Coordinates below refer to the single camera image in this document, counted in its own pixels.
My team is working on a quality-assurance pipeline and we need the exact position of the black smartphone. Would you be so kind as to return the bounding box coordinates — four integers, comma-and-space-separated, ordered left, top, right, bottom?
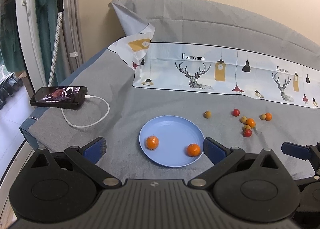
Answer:
30, 86, 88, 111

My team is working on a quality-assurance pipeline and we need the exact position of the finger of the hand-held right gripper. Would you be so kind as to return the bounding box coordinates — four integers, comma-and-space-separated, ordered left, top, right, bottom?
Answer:
281, 141, 320, 162

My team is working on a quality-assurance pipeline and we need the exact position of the plastic wrapped orange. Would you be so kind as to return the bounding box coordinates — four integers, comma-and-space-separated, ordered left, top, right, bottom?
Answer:
145, 135, 160, 150

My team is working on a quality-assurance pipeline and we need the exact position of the green curtain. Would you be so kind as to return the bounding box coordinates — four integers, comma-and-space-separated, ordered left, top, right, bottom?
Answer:
0, 0, 62, 87

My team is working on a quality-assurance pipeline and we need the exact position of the white door frame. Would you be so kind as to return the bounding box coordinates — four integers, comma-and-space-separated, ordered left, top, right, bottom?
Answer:
15, 0, 42, 97

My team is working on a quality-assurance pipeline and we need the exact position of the white charging cable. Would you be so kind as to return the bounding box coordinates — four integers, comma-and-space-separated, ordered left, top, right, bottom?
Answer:
61, 95, 110, 128

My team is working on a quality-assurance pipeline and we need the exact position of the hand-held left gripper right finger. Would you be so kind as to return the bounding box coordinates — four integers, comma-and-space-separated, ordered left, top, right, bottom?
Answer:
187, 137, 291, 190

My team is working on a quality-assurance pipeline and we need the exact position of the blue plastic plate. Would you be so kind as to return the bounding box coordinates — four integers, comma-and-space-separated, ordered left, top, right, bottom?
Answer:
139, 115, 205, 168

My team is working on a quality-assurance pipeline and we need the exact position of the row of shoes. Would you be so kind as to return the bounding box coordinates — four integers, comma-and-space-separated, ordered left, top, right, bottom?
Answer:
0, 77, 24, 104

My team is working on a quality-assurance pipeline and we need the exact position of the grey curtain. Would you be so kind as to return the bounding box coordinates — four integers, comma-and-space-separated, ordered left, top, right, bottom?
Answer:
62, 0, 85, 74

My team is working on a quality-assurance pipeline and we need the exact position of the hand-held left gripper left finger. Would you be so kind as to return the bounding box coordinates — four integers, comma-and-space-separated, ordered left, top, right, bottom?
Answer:
24, 137, 122, 190

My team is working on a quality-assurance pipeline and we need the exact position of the grey quilt with printed band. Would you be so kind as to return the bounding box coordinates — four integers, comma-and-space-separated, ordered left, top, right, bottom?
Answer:
107, 0, 320, 108

